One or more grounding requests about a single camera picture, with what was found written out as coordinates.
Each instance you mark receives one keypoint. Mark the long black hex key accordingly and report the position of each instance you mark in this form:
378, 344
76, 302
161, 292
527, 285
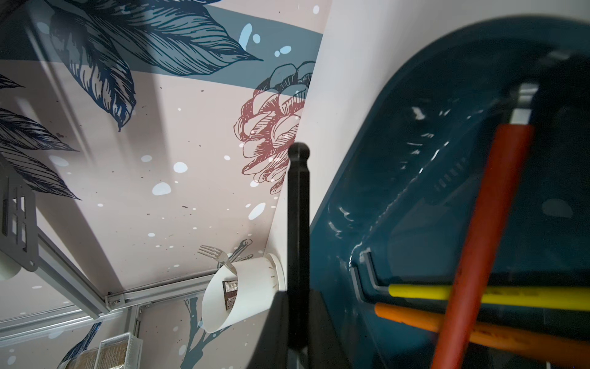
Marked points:
298, 244

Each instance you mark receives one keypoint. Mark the white utensil holder cup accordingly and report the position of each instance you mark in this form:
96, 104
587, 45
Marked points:
259, 279

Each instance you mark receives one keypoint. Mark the orange sleeved hex key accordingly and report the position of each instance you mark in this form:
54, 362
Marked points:
558, 351

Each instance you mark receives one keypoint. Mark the metal fork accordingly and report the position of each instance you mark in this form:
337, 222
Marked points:
218, 255

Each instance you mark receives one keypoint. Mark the yellow sleeved hex key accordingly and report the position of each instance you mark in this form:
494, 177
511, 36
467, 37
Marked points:
559, 298

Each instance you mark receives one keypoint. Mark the teal plastic storage box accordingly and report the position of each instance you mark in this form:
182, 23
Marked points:
406, 190

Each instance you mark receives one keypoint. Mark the red sleeved hex key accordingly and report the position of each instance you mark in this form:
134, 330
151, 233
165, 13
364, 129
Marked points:
504, 165

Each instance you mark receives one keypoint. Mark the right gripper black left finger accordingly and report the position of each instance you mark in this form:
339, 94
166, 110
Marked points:
272, 347

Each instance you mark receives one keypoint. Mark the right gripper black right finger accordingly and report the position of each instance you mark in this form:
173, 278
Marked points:
324, 348

